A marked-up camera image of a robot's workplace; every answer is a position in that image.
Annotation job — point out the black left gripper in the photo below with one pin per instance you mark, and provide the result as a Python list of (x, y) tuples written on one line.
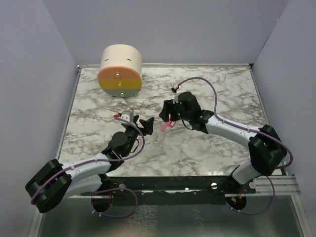
[(147, 125)]

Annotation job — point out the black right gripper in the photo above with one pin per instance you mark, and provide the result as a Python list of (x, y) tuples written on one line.
[(168, 108)]

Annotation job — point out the pink strap keyring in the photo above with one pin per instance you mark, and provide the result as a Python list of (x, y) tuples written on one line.
[(165, 126)]

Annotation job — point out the red tagged silver key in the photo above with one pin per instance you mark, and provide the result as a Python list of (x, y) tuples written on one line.
[(171, 124)]

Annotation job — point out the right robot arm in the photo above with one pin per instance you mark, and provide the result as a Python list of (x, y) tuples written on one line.
[(265, 150)]

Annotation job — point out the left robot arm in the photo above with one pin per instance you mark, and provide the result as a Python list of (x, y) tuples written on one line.
[(56, 181)]

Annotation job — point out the round cream drawer cabinet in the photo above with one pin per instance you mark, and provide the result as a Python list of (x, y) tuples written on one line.
[(120, 71)]

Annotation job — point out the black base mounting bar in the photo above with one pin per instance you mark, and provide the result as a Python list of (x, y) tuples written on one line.
[(214, 184)]

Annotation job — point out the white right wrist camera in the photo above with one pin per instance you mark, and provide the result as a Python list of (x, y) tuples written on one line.
[(177, 90)]

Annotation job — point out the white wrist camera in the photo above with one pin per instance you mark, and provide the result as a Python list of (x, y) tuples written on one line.
[(125, 116), (177, 90)]

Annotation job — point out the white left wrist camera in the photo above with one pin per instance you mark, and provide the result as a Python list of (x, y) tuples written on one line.
[(125, 116)]

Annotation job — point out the aluminium frame rail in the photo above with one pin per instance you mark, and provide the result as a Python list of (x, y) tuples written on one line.
[(283, 185)]

